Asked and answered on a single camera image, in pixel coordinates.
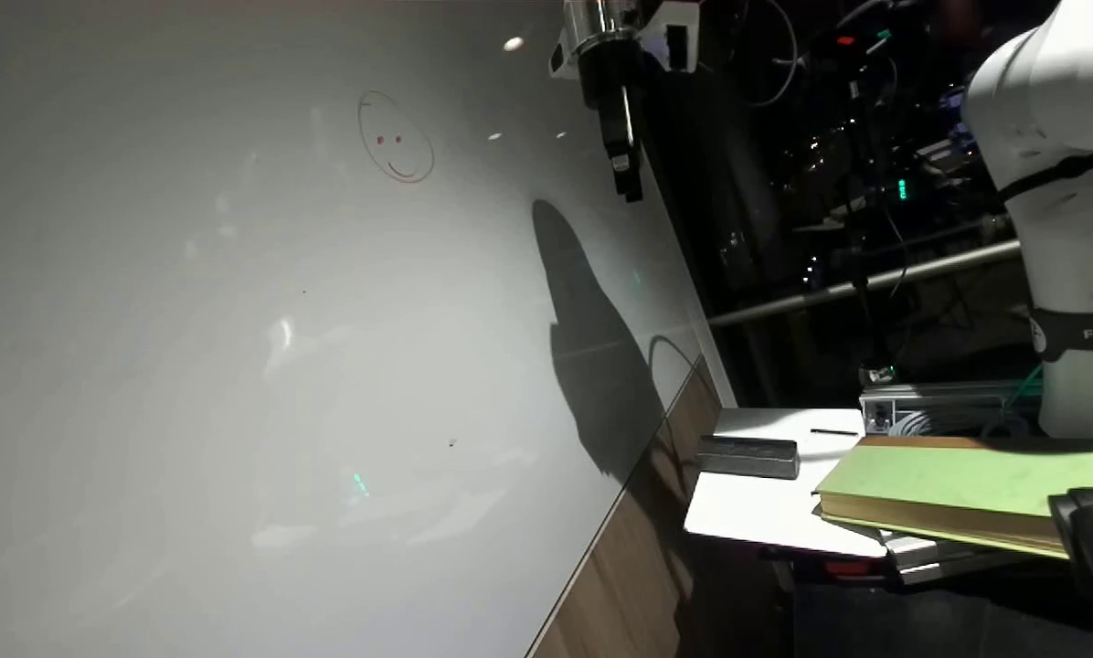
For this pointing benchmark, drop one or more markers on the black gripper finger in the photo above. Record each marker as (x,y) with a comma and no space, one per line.
(625,166)

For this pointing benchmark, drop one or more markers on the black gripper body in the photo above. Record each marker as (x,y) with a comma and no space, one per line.
(603,73)

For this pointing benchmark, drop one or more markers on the black whiteboard duster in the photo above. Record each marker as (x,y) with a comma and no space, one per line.
(749,456)

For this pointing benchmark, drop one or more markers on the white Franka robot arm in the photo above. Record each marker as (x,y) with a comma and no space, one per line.
(1056,158)

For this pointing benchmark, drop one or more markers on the white paper sheet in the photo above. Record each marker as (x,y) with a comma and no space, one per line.
(766,504)

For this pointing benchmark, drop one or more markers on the green hardcover book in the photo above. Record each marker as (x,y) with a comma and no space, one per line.
(968,487)

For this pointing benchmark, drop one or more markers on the silver metal clip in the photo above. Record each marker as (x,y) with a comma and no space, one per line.
(912,555)

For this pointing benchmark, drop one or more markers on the silver metal rail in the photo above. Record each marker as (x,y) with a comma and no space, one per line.
(861,281)

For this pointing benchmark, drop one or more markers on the silver metal bracket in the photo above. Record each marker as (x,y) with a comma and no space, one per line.
(893,409)

